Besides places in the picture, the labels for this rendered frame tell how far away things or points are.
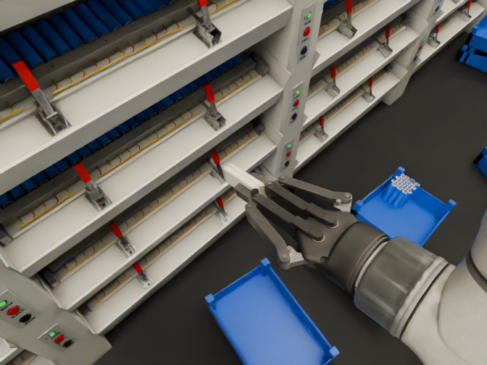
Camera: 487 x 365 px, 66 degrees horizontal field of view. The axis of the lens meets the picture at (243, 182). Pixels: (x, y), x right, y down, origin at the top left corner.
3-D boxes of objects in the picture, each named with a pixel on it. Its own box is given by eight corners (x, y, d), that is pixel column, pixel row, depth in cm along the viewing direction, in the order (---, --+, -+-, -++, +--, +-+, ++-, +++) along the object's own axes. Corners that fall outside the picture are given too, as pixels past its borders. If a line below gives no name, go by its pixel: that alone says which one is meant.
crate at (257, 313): (333, 358, 97) (340, 352, 91) (271, 410, 90) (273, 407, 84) (264, 268, 111) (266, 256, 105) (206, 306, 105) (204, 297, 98)
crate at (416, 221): (388, 183, 129) (399, 166, 124) (442, 219, 121) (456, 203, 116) (343, 220, 110) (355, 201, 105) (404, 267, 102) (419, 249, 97)
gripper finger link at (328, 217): (331, 226, 42) (339, 218, 43) (262, 180, 49) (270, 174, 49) (330, 245, 45) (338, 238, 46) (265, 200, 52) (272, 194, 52)
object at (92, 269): (273, 153, 102) (288, 126, 89) (71, 312, 77) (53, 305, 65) (223, 102, 105) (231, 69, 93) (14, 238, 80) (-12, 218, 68)
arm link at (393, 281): (438, 292, 42) (389, 261, 45) (459, 245, 36) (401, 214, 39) (392, 353, 38) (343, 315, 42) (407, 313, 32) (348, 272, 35)
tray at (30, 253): (278, 101, 86) (291, 73, 78) (28, 278, 62) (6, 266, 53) (220, 43, 90) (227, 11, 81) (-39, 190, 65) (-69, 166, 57)
